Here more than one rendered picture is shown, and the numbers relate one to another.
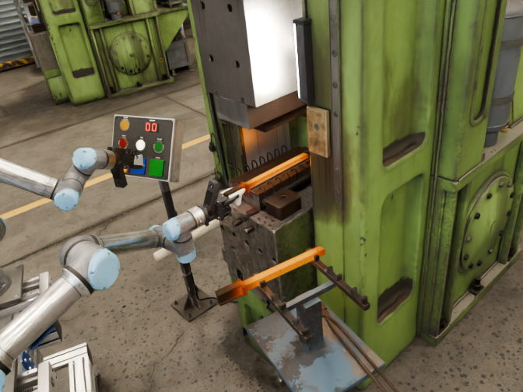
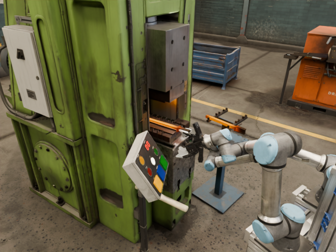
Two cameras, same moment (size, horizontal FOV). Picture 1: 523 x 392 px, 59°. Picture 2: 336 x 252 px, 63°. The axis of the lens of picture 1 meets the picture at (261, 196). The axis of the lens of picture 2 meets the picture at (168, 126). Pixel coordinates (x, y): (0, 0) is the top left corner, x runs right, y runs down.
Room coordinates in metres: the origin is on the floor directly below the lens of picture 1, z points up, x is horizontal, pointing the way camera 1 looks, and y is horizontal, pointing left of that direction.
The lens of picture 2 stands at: (2.30, 1.79, 2.07)
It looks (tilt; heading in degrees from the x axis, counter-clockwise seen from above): 29 degrees down; 251
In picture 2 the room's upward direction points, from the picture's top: straight up
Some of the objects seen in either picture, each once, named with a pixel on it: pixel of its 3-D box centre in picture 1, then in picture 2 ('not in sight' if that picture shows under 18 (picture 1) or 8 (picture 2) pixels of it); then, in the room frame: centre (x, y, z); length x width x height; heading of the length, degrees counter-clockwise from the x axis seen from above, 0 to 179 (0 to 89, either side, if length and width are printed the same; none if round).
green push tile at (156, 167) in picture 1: (157, 168); (163, 163); (1.87, 0.45, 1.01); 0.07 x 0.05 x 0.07; 63
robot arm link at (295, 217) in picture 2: not in sight; (290, 219); (1.40, 1.08, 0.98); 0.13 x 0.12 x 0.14; 4
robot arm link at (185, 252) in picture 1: (181, 246); (214, 155); (1.42, 0.33, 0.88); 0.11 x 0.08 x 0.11; 49
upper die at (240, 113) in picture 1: (272, 94); (153, 86); (1.76, -0.09, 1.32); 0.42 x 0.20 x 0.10; 128
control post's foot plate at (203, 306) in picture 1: (192, 299); not in sight; (2.03, 0.48, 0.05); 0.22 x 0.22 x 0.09; 38
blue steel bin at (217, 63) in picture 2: not in sight; (207, 63); (-0.45, -3.46, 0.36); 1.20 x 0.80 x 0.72; 129
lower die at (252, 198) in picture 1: (280, 173); (154, 127); (1.76, -0.09, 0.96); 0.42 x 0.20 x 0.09; 128
